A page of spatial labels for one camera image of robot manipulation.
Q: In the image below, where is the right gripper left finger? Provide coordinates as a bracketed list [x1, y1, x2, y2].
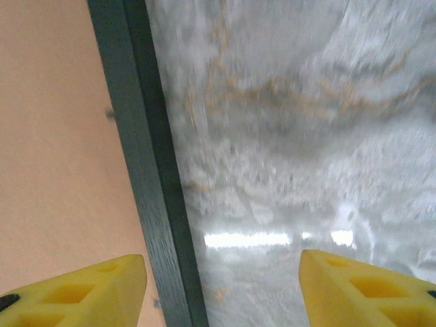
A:
[0, 253, 148, 327]

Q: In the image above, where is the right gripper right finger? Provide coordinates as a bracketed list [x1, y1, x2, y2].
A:
[298, 249, 436, 327]

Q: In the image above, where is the black picture frame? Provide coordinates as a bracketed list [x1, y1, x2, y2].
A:
[87, 0, 211, 327]

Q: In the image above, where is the brown backing board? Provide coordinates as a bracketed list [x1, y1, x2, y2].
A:
[0, 0, 163, 327]

